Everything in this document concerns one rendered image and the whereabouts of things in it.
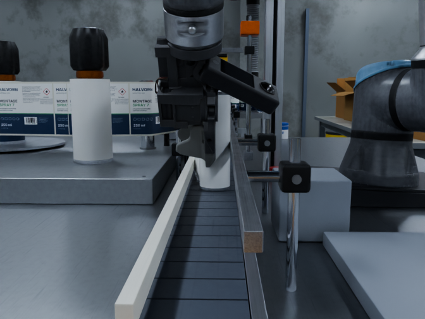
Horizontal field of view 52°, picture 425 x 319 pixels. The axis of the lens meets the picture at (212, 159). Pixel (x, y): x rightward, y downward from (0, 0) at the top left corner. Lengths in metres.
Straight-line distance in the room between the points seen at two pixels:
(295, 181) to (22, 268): 0.35
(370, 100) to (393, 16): 5.13
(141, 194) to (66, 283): 0.34
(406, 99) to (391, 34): 5.15
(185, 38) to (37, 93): 0.80
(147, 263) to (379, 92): 0.63
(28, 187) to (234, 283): 0.58
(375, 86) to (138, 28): 5.04
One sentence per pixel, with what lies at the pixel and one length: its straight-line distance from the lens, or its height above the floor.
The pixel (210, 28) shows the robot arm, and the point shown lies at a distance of 0.55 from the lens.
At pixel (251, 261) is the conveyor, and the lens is 0.44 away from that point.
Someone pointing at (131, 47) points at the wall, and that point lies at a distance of 5.78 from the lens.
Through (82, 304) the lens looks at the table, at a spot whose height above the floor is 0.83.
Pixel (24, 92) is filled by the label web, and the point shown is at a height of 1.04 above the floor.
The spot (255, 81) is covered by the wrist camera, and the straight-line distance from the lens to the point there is 0.61.
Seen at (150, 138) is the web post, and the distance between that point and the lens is 1.22.
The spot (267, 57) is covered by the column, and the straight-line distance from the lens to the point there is 1.11.
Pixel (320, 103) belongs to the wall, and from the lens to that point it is 5.72.
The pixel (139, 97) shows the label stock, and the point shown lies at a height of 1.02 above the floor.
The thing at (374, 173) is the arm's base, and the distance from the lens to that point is 0.87.
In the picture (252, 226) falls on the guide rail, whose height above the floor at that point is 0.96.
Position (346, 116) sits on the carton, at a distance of 3.98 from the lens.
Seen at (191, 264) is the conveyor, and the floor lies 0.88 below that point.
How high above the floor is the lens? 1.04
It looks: 9 degrees down
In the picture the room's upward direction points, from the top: straight up
